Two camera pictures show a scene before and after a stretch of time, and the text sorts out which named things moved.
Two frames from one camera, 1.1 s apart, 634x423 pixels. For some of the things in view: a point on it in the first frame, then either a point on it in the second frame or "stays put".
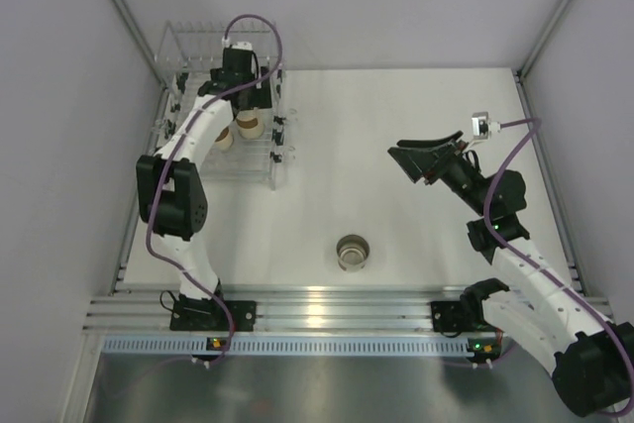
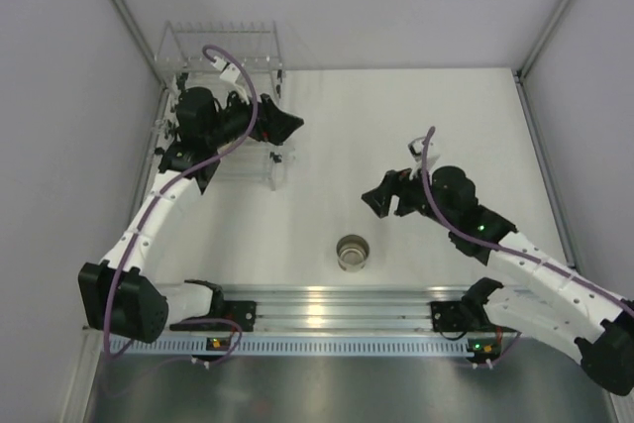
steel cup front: (352, 253) stays put
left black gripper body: (259, 98) to (234, 122)
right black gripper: (416, 156) to (395, 183)
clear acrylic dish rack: (190, 50) stays put
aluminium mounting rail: (361, 309) stays put
